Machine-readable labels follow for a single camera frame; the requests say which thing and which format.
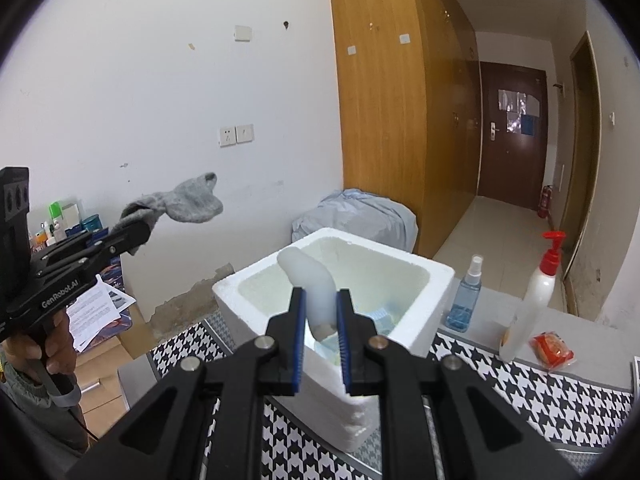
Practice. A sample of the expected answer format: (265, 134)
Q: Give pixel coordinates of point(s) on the white blank wall plate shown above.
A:
(243, 32)

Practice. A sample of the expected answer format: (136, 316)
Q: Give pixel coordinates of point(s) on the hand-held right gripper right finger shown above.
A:
(344, 340)

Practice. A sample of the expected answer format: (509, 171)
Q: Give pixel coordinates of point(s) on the houndstooth table mat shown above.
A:
(525, 410)

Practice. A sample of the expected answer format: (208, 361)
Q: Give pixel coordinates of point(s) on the wooden drawer cabinet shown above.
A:
(105, 375)

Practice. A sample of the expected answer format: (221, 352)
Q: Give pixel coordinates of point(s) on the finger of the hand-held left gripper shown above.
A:
(125, 237)
(90, 260)

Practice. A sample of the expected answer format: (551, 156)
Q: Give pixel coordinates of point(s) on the dark brown entrance door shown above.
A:
(505, 170)

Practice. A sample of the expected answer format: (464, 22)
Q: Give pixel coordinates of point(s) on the grey sock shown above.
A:
(190, 205)

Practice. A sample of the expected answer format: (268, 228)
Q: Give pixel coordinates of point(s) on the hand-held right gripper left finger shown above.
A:
(298, 340)

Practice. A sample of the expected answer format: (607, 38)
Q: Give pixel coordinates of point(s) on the light blue cloth bundle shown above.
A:
(360, 215)

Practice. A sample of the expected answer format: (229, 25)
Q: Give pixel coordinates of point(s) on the white pump lotion bottle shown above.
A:
(530, 310)

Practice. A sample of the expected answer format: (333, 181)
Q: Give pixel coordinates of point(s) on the blue spray bottle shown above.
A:
(462, 310)

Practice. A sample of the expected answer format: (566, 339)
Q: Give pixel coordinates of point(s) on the white wall socket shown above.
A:
(227, 136)

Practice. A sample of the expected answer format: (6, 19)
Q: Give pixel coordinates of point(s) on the person's left hand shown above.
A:
(60, 345)

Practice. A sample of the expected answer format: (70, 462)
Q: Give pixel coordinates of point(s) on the blue notice sheet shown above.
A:
(527, 125)

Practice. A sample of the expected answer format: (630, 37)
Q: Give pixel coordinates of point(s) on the white foam box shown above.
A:
(410, 320)

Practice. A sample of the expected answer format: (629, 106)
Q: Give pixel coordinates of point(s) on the green white toiletry bottle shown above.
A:
(56, 220)

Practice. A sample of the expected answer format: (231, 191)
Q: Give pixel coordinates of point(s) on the wooden side door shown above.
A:
(582, 160)

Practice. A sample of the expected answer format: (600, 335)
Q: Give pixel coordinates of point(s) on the red fire extinguisher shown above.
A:
(545, 202)

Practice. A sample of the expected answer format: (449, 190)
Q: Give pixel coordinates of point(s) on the person's left forearm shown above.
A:
(20, 390)

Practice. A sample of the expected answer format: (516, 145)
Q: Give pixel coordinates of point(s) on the wooden wardrobe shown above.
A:
(390, 110)

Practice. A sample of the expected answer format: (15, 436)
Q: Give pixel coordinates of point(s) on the printed paper sheets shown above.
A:
(95, 310)

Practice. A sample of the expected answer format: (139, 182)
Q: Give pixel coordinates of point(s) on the red snack packet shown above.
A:
(550, 350)

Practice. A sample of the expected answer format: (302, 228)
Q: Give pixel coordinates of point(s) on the blue printed box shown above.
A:
(91, 223)

